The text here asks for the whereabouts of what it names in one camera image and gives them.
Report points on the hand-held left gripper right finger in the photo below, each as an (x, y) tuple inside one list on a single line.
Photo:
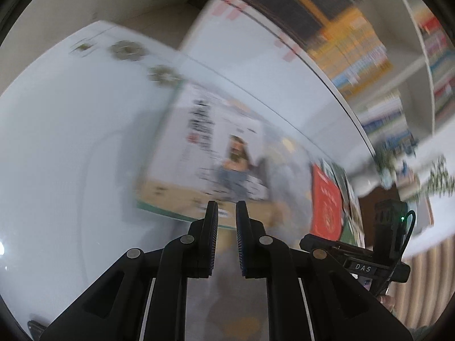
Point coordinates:
[(241, 241)]

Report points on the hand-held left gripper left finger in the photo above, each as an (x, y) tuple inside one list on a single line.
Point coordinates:
[(213, 234)]

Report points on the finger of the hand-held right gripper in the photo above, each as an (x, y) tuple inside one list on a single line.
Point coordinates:
[(314, 241)]

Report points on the white girl cover book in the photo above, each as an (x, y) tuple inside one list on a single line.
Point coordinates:
[(220, 142)]

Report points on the rows of thin colourful books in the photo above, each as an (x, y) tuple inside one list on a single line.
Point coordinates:
[(437, 60)]

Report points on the row of yellow orange books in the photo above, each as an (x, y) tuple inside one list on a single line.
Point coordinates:
[(355, 42)]

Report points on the row of dark books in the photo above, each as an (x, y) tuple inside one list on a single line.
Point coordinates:
[(302, 3)]

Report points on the person's right hand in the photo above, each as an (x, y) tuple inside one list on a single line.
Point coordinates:
[(387, 302)]

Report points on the red cover book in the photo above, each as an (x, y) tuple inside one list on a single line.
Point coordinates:
[(325, 202)]

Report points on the blue white flower bouquet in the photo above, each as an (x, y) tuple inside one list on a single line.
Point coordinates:
[(387, 167)]

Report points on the striped beige rug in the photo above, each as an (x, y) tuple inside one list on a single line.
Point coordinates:
[(426, 284)]

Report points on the dried baby's breath bunch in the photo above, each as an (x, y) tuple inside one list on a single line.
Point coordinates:
[(440, 179)]

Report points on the white bookcase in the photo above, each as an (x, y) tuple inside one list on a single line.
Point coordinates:
[(284, 88)]

